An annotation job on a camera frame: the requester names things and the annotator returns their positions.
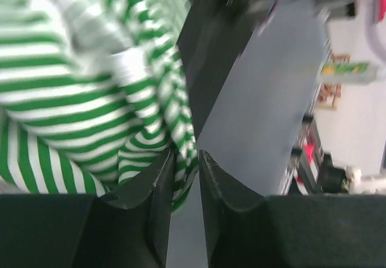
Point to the green white striped tank top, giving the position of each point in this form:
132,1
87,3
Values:
92,91

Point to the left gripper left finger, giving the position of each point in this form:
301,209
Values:
129,226

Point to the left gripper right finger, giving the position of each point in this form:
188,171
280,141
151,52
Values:
238,222

